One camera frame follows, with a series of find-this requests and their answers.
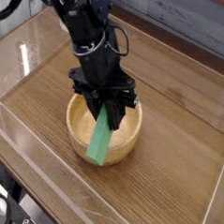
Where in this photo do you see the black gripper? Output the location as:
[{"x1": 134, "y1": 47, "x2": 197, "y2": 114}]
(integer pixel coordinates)
[{"x1": 64, "y1": 36, "x2": 142, "y2": 132}]

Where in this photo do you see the green rectangular block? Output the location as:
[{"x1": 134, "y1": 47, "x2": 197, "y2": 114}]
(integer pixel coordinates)
[{"x1": 86, "y1": 105, "x2": 112, "y2": 166}]

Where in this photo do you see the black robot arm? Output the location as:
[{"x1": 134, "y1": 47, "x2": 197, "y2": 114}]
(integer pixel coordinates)
[{"x1": 42, "y1": 0, "x2": 137, "y2": 131}]

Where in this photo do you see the brown wooden bowl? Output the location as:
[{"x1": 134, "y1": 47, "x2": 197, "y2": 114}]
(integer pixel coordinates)
[{"x1": 66, "y1": 94, "x2": 142, "y2": 167}]

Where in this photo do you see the clear acrylic enclosure wall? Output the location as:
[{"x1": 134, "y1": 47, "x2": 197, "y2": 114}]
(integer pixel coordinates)
[{"x1": 0, "y1": 9, "x2": 224, "y2": 224}]

